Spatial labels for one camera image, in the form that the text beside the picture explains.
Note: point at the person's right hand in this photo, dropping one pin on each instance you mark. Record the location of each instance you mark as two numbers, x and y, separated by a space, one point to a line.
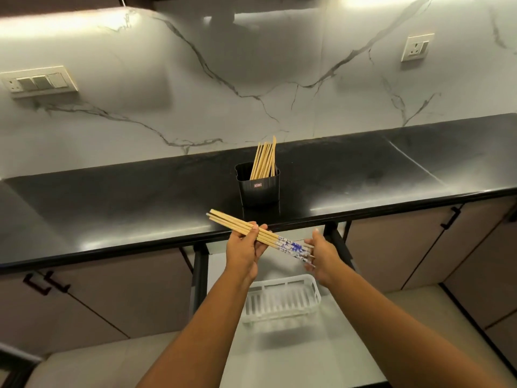
328 264

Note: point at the white plastic slotted basket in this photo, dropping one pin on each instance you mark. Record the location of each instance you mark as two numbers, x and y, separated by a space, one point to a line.
282 299

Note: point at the beige cabinet door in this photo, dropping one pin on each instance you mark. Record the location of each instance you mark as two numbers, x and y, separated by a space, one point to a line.
387 254
133 294
488 286
464 246
28 319

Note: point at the person's left thumb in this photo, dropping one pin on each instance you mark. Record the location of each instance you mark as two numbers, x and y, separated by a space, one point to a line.
261 247

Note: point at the person's left forearm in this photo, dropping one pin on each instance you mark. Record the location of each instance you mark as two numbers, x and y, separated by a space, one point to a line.
202 339

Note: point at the white wall power socket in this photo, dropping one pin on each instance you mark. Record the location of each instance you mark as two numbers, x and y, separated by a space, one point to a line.
417 47

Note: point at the blue printed wooden chopstick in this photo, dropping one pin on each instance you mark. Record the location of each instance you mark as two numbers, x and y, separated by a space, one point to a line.
222 219
226 216
221 222
282 249

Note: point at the person's left hand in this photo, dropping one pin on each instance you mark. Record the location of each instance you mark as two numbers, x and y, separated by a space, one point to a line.
241 258

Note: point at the person's right thumb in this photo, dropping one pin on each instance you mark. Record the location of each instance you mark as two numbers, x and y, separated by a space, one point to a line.
320 237

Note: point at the person's right forearm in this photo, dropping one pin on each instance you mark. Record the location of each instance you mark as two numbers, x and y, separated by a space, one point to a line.
396 339

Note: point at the bunch of plain chopsticks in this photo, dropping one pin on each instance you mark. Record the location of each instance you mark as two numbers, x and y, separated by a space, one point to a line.
263 159

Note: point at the black metal table leg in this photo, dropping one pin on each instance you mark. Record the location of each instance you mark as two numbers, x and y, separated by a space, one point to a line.
199 278
337 242

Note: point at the dark grey rail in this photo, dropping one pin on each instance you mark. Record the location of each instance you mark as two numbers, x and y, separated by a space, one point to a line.
18 355

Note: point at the white wall switch panel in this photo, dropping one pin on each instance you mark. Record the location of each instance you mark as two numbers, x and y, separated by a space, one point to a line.
38 81

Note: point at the black plastic utensil holder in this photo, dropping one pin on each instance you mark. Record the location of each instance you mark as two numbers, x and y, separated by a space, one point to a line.
258 191

